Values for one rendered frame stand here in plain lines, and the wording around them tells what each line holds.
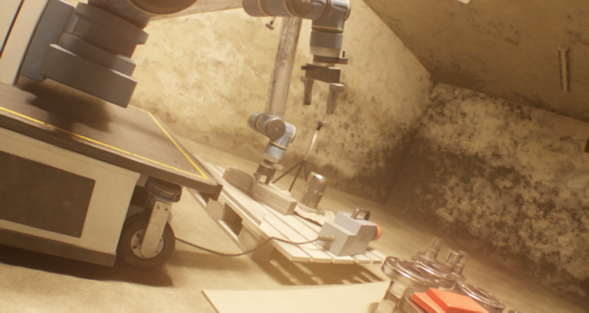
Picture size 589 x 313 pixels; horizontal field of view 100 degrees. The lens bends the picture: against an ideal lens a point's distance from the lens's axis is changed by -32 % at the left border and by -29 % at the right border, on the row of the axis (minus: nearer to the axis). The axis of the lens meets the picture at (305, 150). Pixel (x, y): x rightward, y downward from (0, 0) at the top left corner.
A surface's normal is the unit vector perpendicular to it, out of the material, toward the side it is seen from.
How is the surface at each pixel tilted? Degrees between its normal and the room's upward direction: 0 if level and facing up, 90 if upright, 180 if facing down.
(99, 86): 90
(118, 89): 90
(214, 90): 90
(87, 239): 90
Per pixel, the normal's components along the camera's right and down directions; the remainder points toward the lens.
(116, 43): 0.80, 0.38
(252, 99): 0.62, 0.30
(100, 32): 0.45, 0.23
